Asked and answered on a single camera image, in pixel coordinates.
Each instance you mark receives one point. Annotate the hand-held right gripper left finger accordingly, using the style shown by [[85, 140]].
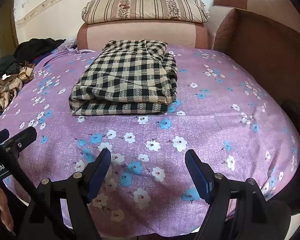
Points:
[[100, 173]]

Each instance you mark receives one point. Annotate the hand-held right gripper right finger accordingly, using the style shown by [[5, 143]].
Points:
[[197, 175]]

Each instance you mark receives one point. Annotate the black beige checkered coat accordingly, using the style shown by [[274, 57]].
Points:
[[130, 77]]

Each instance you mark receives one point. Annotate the person's left hand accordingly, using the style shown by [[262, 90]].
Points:
[[5, 210]]

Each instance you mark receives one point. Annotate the brown floral blanket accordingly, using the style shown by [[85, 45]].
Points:
[[5, 92]]

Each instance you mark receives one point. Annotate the purple floral bedsheet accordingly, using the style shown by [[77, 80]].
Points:
[[215, 130]]

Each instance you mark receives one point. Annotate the white paper tag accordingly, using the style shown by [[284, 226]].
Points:
[[5, 77]]

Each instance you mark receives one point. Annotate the dark grey jacket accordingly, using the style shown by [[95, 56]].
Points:
[[2, 66]]

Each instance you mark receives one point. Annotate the blue cloth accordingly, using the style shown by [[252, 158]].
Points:
[[40, 58]]

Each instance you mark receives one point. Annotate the black garment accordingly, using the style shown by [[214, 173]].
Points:
[[37, 47]]

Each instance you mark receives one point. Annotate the wooden door with glass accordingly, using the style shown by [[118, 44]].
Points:
[[2, 37]]

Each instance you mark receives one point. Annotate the pink brown sofa armrest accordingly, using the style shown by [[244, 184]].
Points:
[[265, 55]]

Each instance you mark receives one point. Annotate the pink bolster cushion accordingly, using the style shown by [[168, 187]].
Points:
[[140, 35]]

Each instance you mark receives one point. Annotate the striped floral pillow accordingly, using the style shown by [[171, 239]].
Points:
[[145, 6]]

